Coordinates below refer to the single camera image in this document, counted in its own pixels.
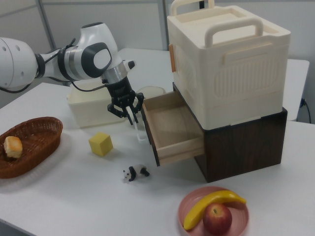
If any cream plastic storage box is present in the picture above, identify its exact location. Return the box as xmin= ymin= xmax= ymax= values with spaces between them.
xmin=166 ymin=0 xmax=291 ymax=130

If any panda toy figure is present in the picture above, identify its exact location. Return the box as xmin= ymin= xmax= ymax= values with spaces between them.
xmin=122 ymin=164 xmax=150 ymax=183

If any cream plastic bin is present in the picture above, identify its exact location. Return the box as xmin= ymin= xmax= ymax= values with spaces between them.
xmin=66 ymin=81 xmax=131 ymax=128

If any brown wicker basket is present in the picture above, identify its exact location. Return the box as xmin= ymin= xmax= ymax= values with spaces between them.
xmin=0 ymin=117 xmax=63 ymax=179

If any yellow cube block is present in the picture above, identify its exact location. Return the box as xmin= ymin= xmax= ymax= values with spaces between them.
xmin=88 ymin=131 xmax=114 ymax=157

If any pink plate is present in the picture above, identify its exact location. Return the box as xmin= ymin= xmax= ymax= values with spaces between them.
xmin=178 ymin=186 xmax=250 ymax=236

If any toasted bread piece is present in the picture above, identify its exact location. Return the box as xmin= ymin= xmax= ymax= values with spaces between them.
xmin=3 ymin=136 xmax=23 ymax=159

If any small lidded trash can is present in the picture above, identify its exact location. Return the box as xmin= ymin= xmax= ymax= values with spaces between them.
xmin=136 ymin=85 xmax=166 ymax=99

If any black power cable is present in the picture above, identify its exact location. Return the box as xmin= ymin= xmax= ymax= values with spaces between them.
xmin=297 ymin=97 xmax=312 ymax=123

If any dark wooden drawer cabinet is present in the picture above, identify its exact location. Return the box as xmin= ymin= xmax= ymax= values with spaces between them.
xmin=172 ymin=82 xmax=288 ymax=184

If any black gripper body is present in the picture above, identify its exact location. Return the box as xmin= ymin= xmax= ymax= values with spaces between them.
xmin=105 ymin=75 xmax=136 ymax=108

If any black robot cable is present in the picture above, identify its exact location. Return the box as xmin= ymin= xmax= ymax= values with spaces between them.
xmin=0 ymin=36 xmax=109 ymax=93

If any red apple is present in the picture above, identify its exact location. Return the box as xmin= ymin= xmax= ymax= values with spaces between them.
xmin=202 ymin=203 xmax=233 ymax=235

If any yellow banana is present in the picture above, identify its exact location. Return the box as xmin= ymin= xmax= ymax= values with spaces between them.
xmin=183 ymin=189 xmax=247 ymax=231

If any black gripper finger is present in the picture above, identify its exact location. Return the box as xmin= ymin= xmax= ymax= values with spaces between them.
xmin=106 ymin=102 xmax=132 ymax=126
xmin=132 ymin=92 xmax=146 ymax=123

